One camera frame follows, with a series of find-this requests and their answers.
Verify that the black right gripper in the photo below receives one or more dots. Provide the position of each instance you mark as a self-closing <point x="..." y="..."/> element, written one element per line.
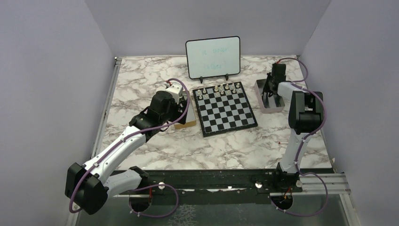
<point x="266" y="89"/>

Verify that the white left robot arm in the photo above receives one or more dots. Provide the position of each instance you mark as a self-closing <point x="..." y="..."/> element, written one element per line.
<point x="124" y="149"/>

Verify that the pink tin tray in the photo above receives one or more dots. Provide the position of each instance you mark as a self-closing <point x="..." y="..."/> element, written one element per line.
<point x="267" y="104"/>

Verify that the black silver chessboard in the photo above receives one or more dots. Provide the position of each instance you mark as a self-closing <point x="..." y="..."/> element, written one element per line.
<point x="219" y="115"/>

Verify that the gold tin tray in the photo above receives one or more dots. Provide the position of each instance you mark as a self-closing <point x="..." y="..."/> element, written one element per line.
<point x="190" y="120"/>

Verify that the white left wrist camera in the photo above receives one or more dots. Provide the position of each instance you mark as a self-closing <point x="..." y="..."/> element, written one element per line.
<point x="176" y="91"/>

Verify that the small whiteboard on stand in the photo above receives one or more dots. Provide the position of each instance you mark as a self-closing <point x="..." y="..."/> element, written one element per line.
<point x="213" y="57"/>

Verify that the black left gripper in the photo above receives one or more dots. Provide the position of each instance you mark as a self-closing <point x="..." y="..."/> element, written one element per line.
<point x="178" y="113"/>

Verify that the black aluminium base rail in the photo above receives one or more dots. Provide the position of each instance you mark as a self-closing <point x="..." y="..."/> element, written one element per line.
<point x="201" y="187"/>

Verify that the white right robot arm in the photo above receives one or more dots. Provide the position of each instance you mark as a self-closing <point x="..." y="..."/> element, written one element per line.
<point x="305" y="118"/>

